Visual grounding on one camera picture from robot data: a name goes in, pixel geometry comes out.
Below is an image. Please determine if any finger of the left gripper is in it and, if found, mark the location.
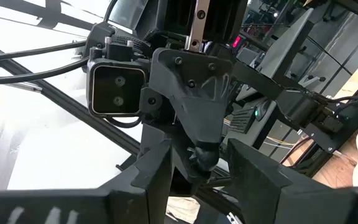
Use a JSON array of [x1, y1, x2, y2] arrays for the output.
[[149, 48, 234, 183], [139, 123, 203, 197]]

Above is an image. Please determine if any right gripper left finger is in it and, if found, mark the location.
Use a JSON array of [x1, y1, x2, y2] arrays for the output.
[[98, 139, 173, 224]]

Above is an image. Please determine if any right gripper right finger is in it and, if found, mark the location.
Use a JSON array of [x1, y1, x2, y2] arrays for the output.
[[227, 139, 358, 224]]

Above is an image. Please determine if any dark blue toy blueberry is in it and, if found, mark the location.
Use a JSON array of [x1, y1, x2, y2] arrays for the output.
[[186, 145, 221, 172]]

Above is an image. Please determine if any black computer mouse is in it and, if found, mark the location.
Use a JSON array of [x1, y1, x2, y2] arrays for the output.
[[255, 99, 272, 122]]

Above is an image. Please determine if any grey monitor panel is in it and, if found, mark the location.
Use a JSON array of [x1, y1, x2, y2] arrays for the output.
[[256, 7, 315, 80]]

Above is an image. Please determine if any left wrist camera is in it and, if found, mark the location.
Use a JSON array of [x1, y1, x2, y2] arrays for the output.
[[86, 58, 149, 118]]

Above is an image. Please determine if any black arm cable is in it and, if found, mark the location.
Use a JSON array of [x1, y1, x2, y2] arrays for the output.
[[0, 40, 88, 65], [0, 57, 90, 86]]

